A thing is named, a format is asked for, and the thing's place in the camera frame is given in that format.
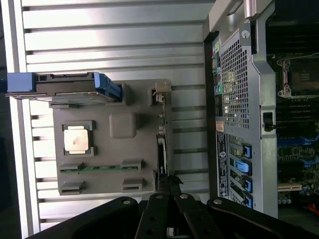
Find blue card retainer clip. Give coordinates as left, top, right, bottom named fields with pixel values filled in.
left=242, top=193, right=254, bottom=209
left=241, top=175, right=253, bottom=194
left=233, top=158, right=253, bottom=175
left=242, top=143, right=253, bottom=158

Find grey plastic parts rack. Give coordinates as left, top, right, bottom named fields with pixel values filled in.
left=49, top=79, right=173, bottom=196

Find green RAM stick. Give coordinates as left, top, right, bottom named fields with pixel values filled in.
left=60, top=165, right=140, bottom=173

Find white expansion slot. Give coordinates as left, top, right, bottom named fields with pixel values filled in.
left=277, top=183, right=301, bottom=192

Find silver CPU chip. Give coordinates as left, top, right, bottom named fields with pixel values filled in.
left=63, top=125, right=90, bottom=155

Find green motherboard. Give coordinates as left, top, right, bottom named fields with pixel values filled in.
left=265, top=24, right=319, bottom=207

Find blue expansion slot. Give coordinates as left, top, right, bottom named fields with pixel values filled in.
left=277, top=137, right=319, bottom=148

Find dark open PC case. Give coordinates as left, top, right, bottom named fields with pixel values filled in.
left=203, top=0, right=319, bottom=226

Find hard disk in blue caddy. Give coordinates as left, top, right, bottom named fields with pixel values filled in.
left=6, top=71, right=124, bottom=104

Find CPU socket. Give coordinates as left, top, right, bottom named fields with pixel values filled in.
left=276, top=58, right=319, bottom=98

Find small black case switch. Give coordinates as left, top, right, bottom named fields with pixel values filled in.
left=263, top=112, right=277, bottom=132

